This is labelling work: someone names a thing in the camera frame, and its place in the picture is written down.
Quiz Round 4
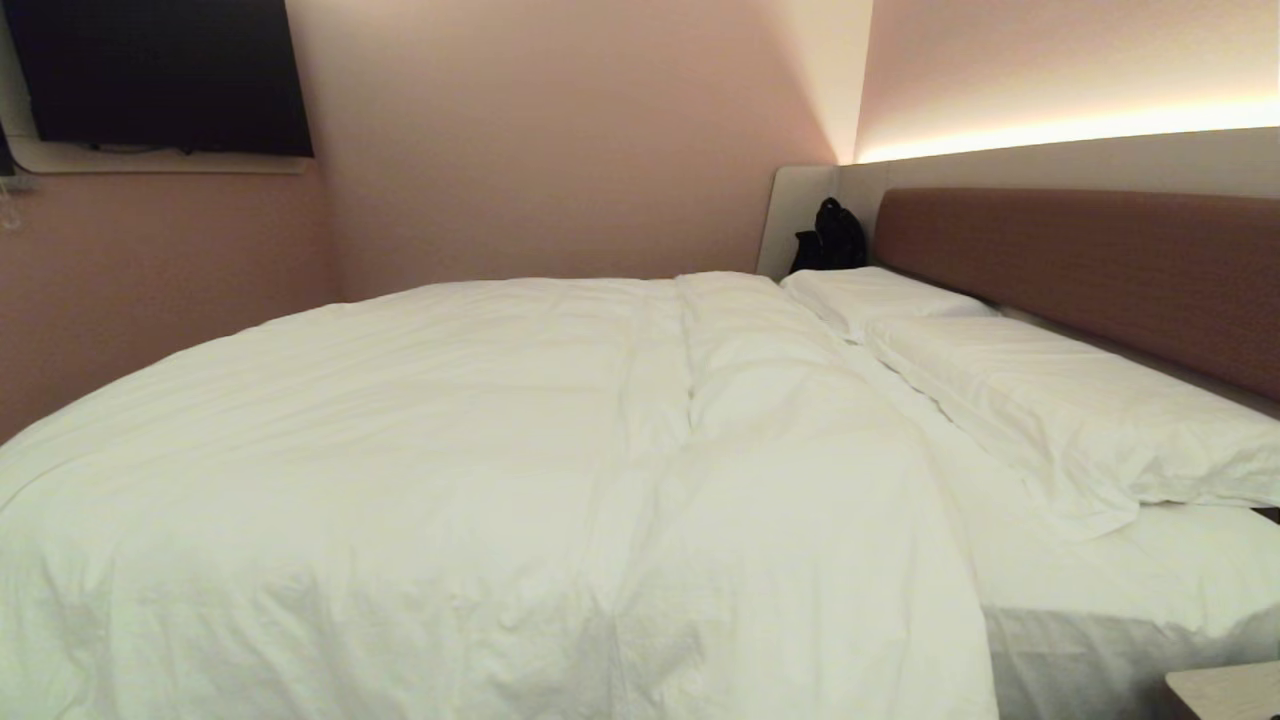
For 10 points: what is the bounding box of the white duvet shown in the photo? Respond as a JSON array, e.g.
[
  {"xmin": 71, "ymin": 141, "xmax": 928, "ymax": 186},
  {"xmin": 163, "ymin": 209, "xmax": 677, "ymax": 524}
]
[{"xmin": 0, "ymin": 271, "xmax": 1001, "ymax": 720}]

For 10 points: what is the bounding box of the white bed sheet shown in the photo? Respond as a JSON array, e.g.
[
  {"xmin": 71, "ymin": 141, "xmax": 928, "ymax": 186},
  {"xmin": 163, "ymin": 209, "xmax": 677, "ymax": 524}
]
[{"xmin": 868, "ymin": 345, "xmax": 1280, "ymax": 720}]

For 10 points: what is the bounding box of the black backpack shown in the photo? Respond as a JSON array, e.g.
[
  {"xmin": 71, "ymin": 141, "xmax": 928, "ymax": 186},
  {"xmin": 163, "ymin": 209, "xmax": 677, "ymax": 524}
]
[{"xmin": 789, "ymin": 197, "xmax": 869, "ymax": 275}]

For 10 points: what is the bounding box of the white pillow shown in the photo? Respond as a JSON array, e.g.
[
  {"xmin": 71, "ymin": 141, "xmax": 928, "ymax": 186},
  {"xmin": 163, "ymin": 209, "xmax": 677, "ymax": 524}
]
[
  {"xmin": 866, "ymin": 316, "xmax": 1280, "ymax": 541},
  {"xmin": 780, "ymin": 265, "xmax": 999, "ymax": 344}
]

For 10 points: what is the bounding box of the brown padded headboard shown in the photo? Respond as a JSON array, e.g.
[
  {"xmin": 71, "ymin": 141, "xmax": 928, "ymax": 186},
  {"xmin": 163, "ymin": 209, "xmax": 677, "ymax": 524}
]
[{"xmin": 873, "ymin": 187, "xmax": 1280, "ymax": 404}]

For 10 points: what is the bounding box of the light wooden nightstand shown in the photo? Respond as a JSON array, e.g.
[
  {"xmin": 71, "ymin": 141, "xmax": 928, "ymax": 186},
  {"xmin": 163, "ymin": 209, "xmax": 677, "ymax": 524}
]
[{"xmin": 1164, "ymin": 660, "xmax": 1280, "ymax": 720}]

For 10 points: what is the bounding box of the black wall television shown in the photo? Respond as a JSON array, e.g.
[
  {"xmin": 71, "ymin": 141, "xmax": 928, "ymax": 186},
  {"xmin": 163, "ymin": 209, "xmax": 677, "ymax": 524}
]
[{"xmin": 2, "ymin": 0, "xmax": 315, "ymax": 159}]

